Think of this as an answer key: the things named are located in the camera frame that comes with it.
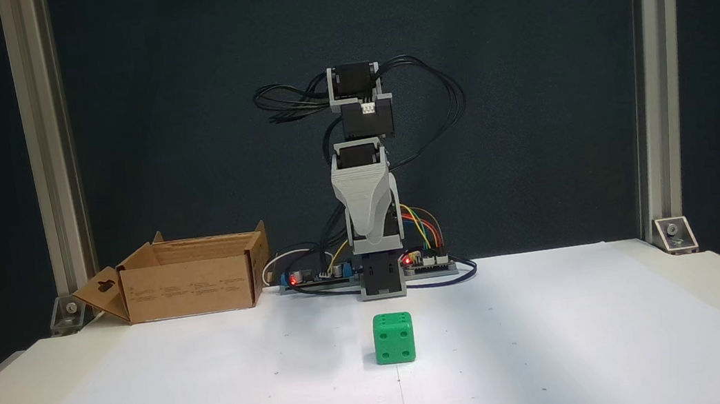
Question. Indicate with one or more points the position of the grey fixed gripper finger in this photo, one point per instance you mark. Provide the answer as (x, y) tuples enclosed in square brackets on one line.
[(369, 208)]

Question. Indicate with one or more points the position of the green die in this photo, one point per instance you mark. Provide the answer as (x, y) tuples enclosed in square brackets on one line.
[(393, 340)]

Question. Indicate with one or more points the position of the blue circuit board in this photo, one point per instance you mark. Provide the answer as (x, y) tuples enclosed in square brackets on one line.
[(314, 276)]

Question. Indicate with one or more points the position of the brown cardboard box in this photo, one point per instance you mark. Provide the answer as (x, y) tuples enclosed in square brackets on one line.
[(187, 287)]

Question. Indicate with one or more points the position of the metal corner bracket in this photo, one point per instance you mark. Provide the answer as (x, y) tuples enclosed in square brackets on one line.
[(68, 313), (675, 235)]

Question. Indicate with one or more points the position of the aluminium frame post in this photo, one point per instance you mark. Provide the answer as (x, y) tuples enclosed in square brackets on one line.
[(658, 86), (53, 166)]

